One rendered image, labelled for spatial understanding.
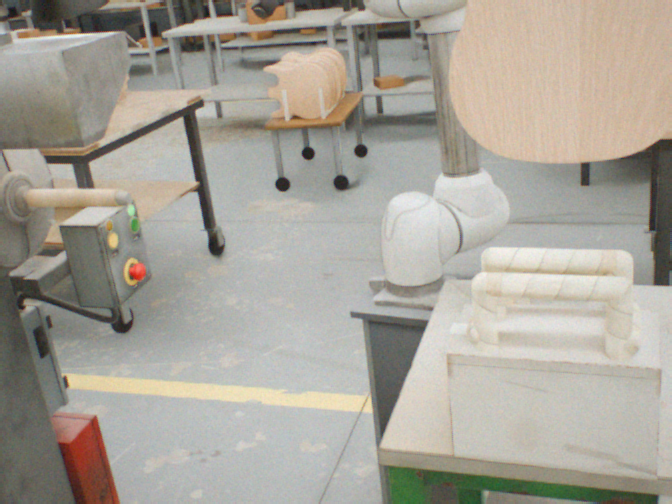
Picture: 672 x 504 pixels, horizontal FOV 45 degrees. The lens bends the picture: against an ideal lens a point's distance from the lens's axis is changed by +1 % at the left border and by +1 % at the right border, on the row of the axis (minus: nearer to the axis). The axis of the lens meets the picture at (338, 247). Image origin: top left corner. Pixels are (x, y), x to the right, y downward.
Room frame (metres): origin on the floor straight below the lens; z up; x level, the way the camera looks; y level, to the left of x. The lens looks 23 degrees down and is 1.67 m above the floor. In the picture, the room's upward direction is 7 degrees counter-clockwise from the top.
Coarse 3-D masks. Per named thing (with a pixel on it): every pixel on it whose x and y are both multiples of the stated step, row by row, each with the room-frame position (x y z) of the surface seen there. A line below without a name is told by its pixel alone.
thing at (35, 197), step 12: (36, 192) 1.39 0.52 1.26; (48, 192) 1.38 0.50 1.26; (60, 192) 1.37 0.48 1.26; (72, 192) 1.36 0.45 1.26; (84, 192) 1.35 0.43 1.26; (96, 192) 1.35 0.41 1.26; (108, 192) 1.34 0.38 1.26; (36, 204) 1.38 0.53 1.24; (48, 204) 1.37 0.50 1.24; (60, 204) 1.37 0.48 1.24; (72, 204) 1.36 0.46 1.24; (84, 204) 1.35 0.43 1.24; (96, 204) 1.34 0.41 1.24; (108, 204) 1.33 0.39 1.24
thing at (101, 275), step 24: (72, 216) 1.66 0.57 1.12; (96, 216) 1.65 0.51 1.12; (120, 216) 1.67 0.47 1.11; (72, 240) 1.61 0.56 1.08; (96, 240) 1.59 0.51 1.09; (120, 240) 1.65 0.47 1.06; (72, 264) 1.62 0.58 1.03; (96, 264) 1.60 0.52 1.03; (120, 264) 1.63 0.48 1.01; (144, 264) 1.71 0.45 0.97; (96, 288) 1.60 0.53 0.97; (120, 288) 1.61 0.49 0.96
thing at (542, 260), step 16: (496, 256) 1.01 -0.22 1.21; (512, 256) 1.00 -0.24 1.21; (528, 256) 0.99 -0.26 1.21; (544, 256) 0.99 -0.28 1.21; (560, 256) 0.98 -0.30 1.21; (576, 256) 0.97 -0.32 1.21; (592, 256) 0.97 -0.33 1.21; (608, 256) 0.96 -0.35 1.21; (624, 256) 0.95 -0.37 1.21; (560, 272) 0.98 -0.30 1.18; (576, 272) 0.97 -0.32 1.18; (592, 272) 0.96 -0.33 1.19; (608, 272) 0.96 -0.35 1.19
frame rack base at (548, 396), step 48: (528, 336) 0.96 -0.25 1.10; (576, 336) 0.94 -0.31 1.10; (480, 384) 0.92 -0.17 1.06; (528, 384) 0.90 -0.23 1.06; (576, 384) 0.88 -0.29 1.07; (624, 384) 0.86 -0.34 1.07; (480, 432) 0.92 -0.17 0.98; (528, 432) 0.90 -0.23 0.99; (576, 432) 0.88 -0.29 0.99; (624, 432) 0.86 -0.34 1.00
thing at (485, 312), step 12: (480, 300) 0.93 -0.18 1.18; (492, 300) 0.93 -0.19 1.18; (480, 312) 0.93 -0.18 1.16; (492, 312) 0.93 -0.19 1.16; (480, 324) 0.93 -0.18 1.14; (492, 324) 0.93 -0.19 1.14; (480, 336) 0.93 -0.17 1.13; (492, 336) 0.93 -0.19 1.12; (480, 348) 0.93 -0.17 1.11; (492, 348) 0.93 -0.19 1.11
